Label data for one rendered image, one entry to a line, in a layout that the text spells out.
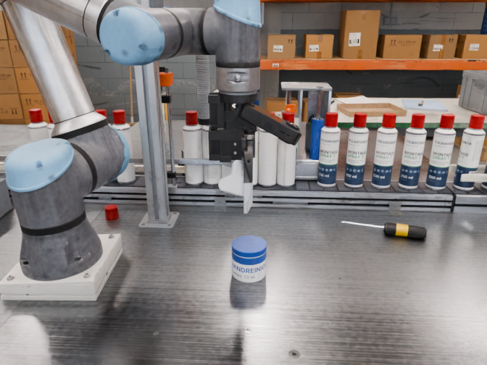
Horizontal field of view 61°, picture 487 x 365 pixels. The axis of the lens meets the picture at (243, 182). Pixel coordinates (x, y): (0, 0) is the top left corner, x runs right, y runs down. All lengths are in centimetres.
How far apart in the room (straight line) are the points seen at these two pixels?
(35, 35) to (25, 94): 374
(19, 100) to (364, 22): 363
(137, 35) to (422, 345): 63
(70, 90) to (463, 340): 83
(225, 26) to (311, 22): 489
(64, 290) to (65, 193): 18
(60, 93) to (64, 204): 22
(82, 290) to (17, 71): 389
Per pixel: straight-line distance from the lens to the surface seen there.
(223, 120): 72
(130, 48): 59
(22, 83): 462
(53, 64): 90
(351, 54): 488
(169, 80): 103
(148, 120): 100
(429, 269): 96
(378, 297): 84
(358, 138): 113
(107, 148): 89
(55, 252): 83
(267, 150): 111
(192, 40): 71
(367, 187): 120
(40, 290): 87
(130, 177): 121
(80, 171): 83
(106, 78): 586
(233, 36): 68
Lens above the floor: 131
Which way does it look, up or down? 22 degrees down
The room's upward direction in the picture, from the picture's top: straight up
